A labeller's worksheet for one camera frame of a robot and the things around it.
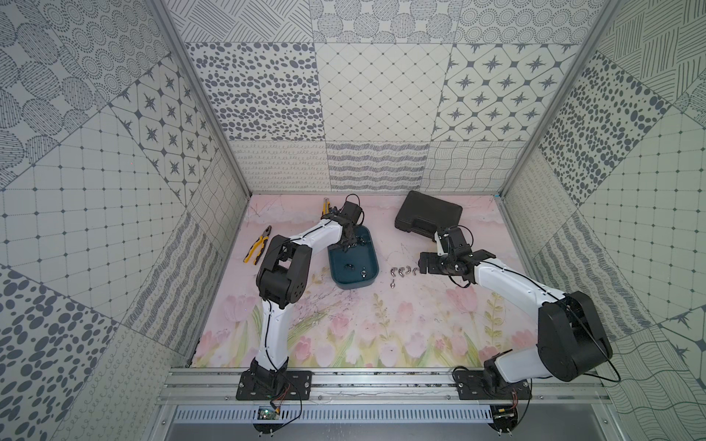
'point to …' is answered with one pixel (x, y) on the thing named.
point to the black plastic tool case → (424, 215)
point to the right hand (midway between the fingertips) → (433, 266)
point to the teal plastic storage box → (358, 266)
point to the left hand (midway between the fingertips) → (344, 236)
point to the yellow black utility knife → (326, 206)
